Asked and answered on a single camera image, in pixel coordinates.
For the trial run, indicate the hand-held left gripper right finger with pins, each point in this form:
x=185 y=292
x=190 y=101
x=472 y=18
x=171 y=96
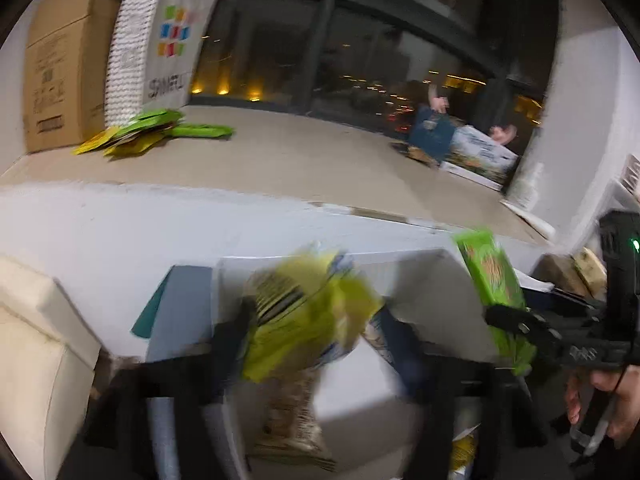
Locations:
x=400 y=345

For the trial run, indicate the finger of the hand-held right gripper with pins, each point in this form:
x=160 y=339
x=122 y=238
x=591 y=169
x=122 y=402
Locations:
x=510 y=319

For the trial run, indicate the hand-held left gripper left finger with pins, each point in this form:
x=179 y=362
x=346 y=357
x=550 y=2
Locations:
x=240 y=332

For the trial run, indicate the green snack packet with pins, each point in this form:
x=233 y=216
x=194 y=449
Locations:
x=487 y=270

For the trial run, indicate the yellow snack packet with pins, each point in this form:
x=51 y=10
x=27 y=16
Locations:
x=310 y=320

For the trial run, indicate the white storage bin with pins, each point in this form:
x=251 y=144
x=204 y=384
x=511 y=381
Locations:
x=440 y=285

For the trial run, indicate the person's right hand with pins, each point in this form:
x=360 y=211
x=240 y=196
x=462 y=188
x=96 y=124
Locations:
x=630 y=405

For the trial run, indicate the teal paper sheet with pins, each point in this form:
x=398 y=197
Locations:
x=150 y=310

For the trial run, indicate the beige snack packet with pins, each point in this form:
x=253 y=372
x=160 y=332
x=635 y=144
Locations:
x=295 y=420

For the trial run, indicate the white packaging foam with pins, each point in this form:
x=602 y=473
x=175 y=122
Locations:
x=530 y=195

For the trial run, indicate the white landscape printed box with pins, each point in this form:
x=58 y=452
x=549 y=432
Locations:
x=480 y=157

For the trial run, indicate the pink ornament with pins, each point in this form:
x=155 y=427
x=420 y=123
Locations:
x=437 y=97
x=502 y=135

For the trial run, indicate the dark blue gift box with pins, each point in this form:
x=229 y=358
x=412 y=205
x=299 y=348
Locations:
x=432 y=132

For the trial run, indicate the cream box at left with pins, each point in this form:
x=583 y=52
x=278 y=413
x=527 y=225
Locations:
x=35 y=340

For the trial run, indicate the pile of green yellow packets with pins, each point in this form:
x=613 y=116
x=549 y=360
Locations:
x=140 y=132

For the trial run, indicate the white paper shopping bag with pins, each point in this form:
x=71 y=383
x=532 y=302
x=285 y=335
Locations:
x=165 y=50

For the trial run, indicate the brown cardboard box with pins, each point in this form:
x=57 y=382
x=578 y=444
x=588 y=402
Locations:
x=65 y=60

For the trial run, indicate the dark window frame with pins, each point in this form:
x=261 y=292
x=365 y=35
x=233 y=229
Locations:
x=325 y=60

